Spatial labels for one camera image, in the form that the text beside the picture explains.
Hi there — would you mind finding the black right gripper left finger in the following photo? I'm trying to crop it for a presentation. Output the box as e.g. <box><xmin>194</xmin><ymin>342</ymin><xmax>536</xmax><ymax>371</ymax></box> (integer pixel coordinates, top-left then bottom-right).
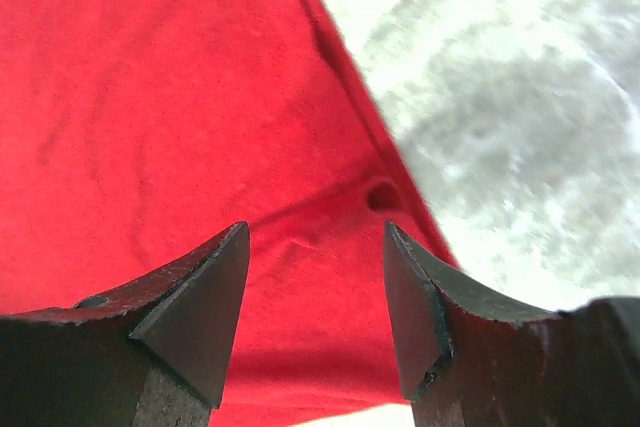
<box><xmin>1</xmin><ymin>222</ymin><xmax>250</xmax><ymax>426</ymax></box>

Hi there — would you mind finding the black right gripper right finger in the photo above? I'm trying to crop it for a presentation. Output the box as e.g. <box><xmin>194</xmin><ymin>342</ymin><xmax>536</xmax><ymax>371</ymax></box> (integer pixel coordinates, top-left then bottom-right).
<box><xmin>384</xmin><ymin>223</ymin><xmax>639</xmax><ymax>426</ymax></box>

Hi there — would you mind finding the red t shirt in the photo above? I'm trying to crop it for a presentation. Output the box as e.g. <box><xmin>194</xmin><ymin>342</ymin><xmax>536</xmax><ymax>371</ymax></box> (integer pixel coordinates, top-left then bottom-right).
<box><xmin>1</xmin><ymin>0</ymin><xmax>449</xmax><ymax>426</ymax></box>

